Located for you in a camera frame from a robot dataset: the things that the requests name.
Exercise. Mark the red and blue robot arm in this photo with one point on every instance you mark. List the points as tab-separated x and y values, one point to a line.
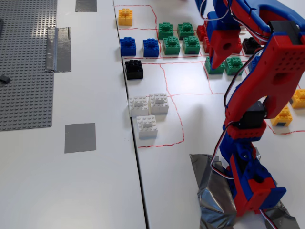
274	71

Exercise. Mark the crumpled silver duct tape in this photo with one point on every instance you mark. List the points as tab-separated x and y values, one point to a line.
214	190

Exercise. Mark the grey studded baseplate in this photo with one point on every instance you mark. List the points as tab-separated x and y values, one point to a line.
23	71

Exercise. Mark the yellow stacked brick block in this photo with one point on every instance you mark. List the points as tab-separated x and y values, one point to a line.
283	117
299	99
125	19

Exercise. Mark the red fixed gripper finger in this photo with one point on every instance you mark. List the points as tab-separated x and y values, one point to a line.
215	62

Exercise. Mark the blue stacked brick block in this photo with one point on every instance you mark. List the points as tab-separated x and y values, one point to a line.
128	47
255	63
150	48

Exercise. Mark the white stacked brick block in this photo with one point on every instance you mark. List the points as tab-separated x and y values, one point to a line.
147	127
159	103
138	107

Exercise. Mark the small black brick piece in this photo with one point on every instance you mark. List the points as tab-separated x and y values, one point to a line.
4	79

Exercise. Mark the red and blue gripper body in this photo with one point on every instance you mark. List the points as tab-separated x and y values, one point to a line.
222	43

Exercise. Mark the black stacked brick block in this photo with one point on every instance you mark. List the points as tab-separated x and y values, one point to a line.
134	70
250	45

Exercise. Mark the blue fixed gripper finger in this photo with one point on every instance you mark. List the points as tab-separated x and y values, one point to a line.
199	4

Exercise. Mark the grey tape square marker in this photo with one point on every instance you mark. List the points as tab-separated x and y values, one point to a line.
80	138
85	5

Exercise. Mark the red stacked brick block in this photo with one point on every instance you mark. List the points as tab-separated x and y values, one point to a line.
201	32
206	45

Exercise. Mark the silver duct tape strip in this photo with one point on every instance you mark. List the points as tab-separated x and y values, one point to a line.
62	50

